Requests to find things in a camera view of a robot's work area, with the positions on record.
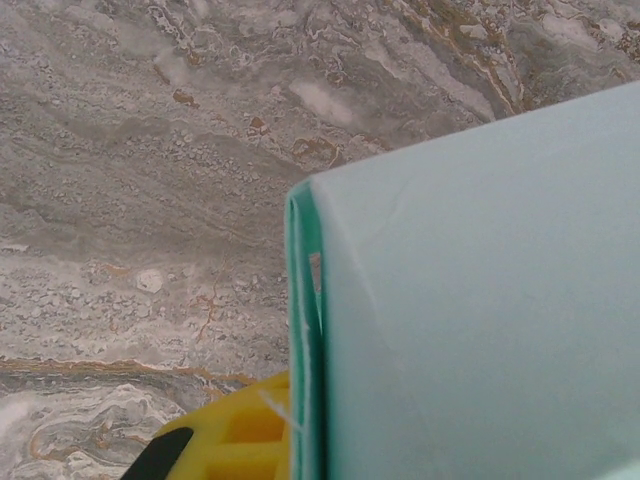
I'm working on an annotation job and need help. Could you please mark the light blue paper box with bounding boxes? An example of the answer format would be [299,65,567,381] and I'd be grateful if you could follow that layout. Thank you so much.
[283,79,640,480]

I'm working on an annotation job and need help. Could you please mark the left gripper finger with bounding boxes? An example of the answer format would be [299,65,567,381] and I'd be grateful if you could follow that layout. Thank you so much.
[117,369,294,480]

